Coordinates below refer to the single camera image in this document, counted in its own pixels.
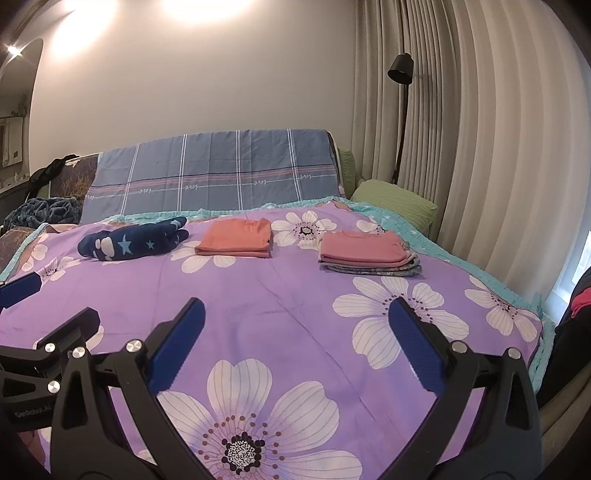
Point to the pink folded garment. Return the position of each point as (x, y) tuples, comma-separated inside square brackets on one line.
[(360, 247)]

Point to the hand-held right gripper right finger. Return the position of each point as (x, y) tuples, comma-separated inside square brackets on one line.
[(411, 337)]

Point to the green pillow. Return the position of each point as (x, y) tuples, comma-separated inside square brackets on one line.
[(397, 203)]

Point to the green cushion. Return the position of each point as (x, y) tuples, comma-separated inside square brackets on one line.
[(347, 170)]

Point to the brown floral headboard cloth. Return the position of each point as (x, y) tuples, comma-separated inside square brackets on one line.
[(78, 180)]

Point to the orange long-sleeve shirt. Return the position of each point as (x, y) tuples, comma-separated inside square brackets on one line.
[(235, 237)]

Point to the black garment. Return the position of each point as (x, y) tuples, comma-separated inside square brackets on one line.
[(48, 175)]

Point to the pink cloth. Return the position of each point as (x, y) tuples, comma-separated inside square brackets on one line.
[(582, 300)]

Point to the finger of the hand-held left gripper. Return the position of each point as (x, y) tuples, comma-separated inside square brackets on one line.
[(74, 327), (18, 290)]

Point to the brown patterned bedsheet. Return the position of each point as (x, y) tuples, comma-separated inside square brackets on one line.
[(14, 244)]

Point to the blue plaid sheet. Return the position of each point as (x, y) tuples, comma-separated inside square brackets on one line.
[(212, 170)]

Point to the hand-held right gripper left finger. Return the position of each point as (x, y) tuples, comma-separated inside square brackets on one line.
[(182, 337)]

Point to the black floor lamp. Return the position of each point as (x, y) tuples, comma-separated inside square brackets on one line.
[(400, 69)]

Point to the teal fuzzy blanket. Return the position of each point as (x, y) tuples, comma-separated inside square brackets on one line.
[(41, 212)]

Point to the patterned folded garment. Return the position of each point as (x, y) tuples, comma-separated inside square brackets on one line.
[(392, 271)]

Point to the arched doorway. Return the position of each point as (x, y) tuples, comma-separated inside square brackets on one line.
[(18, 115)]

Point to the beige curtain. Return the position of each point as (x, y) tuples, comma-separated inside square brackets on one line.
[(485, 138)]

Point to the dark cloth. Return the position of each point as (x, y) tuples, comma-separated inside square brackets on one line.
[(565, 350)]

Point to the purple floral bedsheet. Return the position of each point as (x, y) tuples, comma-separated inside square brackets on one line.
[(286, 300)]

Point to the navy star-print garment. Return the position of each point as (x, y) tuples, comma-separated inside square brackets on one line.
[(129, 242)]

